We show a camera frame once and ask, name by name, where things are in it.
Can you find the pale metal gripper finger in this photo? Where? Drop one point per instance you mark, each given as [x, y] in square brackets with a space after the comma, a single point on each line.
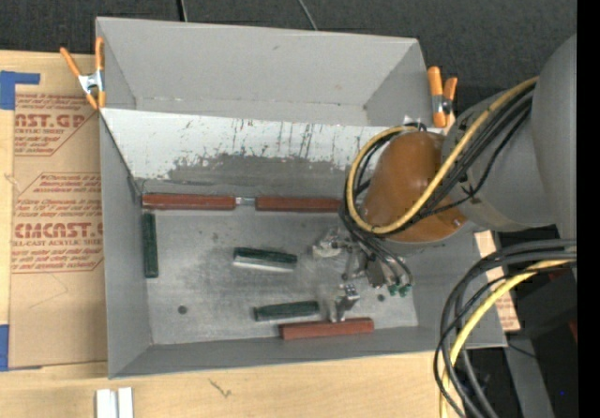
[330, 245]
[346, 300]

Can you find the grey metal bin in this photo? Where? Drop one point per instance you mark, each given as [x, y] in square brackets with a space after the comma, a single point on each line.
[244, 74]

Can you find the dark green flat block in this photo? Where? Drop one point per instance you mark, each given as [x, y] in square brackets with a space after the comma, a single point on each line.
[265, 257]
[286, 310]
[150, 245]

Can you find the red-brown flat block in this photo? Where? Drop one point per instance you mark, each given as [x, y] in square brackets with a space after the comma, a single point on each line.
[187, 201]
[325, 329]
[297, 204]

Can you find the brown cardboard board red print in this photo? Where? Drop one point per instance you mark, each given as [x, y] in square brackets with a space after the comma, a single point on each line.
[56, 219]

